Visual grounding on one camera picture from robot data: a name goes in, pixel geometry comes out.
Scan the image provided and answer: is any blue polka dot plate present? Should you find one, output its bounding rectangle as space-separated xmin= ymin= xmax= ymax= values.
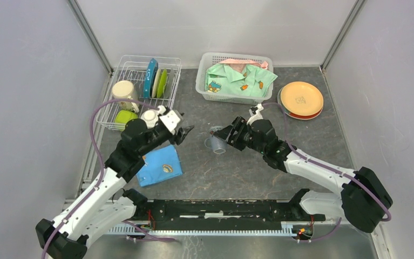
xmin=142 ymin=58 xmax=159 ymax=99

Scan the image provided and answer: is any purple cable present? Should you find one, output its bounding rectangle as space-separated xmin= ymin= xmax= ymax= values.
xmin=262 ymin=103 xmax=392 ymax=244
xmin=40 ymin=99 xmax=179 ymax=259

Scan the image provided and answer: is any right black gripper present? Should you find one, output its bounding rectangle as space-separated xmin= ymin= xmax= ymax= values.
xmin=214 ymin=115 xmax=266 ymax=155

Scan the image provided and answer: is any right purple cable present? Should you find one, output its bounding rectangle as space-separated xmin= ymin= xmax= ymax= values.
xmin=262 ymin=103 xmax=392 ymax=244

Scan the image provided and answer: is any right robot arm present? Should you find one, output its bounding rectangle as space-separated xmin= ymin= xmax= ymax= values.
xmin=213 ymin=117 xmax=393 ymax=233

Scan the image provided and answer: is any white wire dish rack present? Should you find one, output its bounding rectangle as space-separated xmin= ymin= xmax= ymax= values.
xmin=96 ymin=54 xmax=181 ymax=131

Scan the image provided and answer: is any green interior mug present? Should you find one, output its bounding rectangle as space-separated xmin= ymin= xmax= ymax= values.
xmin=112 ymin=80 xmax=140 ymax=113

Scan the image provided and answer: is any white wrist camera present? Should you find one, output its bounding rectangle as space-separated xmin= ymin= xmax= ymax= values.
xmin=247 ymin=104 xmax=264 ymax=125
xmin=157 ymin=105 xmax=184 ymax=135

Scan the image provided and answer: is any pink cloth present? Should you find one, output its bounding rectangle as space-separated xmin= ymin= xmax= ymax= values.
xmin=220 ymin=58 xmax=269 ymax=69

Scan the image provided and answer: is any blue folded cloth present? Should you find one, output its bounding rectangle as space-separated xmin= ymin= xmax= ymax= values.
xmin=137 ymin=145 xmax=183 ymax=187

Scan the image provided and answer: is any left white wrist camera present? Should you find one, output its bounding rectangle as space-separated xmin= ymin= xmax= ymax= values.
xmin=157 ymin=105 xmax=184 ymax=135

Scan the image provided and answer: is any orange plate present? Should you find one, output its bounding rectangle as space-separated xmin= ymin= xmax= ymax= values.
xmin=281 ymin=81 xmax=324 ymax=115

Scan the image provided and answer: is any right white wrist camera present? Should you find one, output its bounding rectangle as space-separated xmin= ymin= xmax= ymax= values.
xmin=247 ymin=104 xmax=264 ymax=125

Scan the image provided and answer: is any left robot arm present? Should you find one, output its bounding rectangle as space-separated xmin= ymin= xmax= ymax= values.
xmin=36 ymin=115 xmax=194 ymax=258

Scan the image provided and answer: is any lime green bowl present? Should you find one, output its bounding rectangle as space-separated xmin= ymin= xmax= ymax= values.
xmin=114 ymin=110 xmax=139 ymax=131

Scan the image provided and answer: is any red plate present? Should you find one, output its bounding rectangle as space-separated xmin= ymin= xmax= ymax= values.
xmin=288 ymin=109 xmax=323 ymax=120

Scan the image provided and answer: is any lime green plate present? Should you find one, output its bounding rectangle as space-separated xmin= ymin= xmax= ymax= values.
xmin=156 ymin=69 xmax=168 ymax=99

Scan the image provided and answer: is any white round bowl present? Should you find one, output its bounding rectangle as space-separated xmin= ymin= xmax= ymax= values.
xmin=140 ymin=110 xmax=159 ymax=128

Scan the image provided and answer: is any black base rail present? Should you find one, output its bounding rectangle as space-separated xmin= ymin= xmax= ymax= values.
xmin=130 ymin=200 xmax=326 ymax=231

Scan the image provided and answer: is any cream plate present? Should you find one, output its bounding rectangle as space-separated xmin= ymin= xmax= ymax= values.
xmin=151 ymin=69 xmax=161 ymax=98

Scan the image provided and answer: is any mint green printed shirt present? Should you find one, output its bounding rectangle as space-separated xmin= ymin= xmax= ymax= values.
xmin=204 ymin=63 xmax=277 ymax=98

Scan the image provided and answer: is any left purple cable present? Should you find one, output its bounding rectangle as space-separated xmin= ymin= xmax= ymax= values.
xmin=40 ymin=99 xmax=179 ymax=259

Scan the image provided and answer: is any white plastic basket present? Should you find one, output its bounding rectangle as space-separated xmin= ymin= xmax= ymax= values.
xmin=195 ymin=52 xmax=277 ymax=105

